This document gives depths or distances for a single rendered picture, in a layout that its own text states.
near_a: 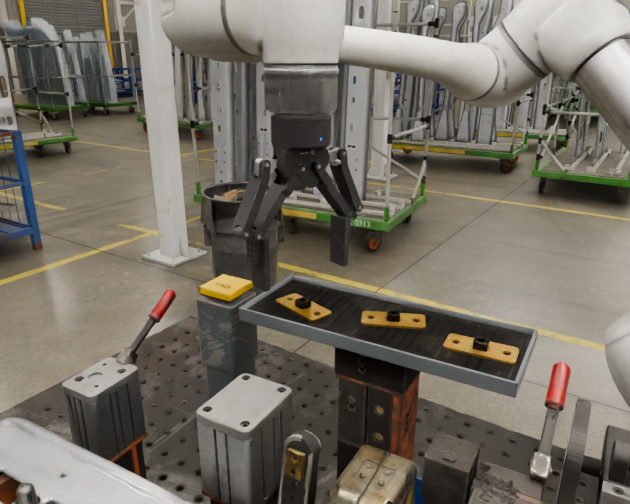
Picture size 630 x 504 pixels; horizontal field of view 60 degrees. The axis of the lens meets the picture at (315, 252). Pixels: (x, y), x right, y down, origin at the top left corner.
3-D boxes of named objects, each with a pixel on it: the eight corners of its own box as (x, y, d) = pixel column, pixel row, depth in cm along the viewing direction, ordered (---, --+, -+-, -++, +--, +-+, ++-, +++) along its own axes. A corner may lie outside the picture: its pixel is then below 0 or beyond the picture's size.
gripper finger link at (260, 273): (268, 238, 67) (263, 239, 66) (270, 290, 69) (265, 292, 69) (255, 232, 69) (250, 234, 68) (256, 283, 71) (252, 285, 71)
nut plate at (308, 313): (274, 301, 78) (274, 294, 77) (295, 294, 80) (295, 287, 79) (311, 322, 72) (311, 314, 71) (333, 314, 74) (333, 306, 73)
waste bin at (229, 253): (188, 305, 341) (178, 193, 316) (244, 278, 383) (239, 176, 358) (249, 326, 315) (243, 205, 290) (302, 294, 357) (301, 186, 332)
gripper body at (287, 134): (308, 109, 72) (308, 178, 75) (255, 113, 67) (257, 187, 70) (347, 113, 67) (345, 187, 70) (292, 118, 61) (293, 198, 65)
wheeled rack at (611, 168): (629, 207, 559) (667, 22, 498) (528, 194, 609) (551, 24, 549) (641, 174, 709) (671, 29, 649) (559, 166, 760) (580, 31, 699)
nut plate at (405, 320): (360, 325, 71) (360, 316, 71) (362, 312, 74) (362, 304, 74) (425, 329, 70) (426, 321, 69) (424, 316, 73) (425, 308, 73)
